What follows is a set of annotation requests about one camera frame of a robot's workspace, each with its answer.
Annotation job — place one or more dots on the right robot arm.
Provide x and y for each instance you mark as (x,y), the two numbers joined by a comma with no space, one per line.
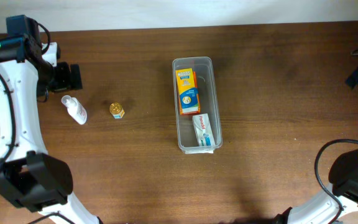
(336,199)

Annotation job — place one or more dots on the small gold-lid balm jar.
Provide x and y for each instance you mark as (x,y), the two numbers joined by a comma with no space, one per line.
(116,110)

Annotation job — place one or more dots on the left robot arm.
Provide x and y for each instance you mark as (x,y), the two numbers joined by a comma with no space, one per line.
(29,177)

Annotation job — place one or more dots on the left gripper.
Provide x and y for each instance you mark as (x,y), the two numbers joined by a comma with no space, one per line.
(66,81)

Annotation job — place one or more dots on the white spray bottle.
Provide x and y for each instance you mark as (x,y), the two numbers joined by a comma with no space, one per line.
(75,109)

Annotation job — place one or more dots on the white Panadol box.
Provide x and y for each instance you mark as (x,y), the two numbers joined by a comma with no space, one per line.
(203,131)

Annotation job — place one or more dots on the orange medicine box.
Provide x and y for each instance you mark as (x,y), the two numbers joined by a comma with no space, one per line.
(197,93)

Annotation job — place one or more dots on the clear plastic container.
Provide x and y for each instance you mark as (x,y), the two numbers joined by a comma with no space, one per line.
(195,93)

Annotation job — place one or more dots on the yellow blue medicine box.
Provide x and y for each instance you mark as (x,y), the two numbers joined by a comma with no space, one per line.
(187,90)

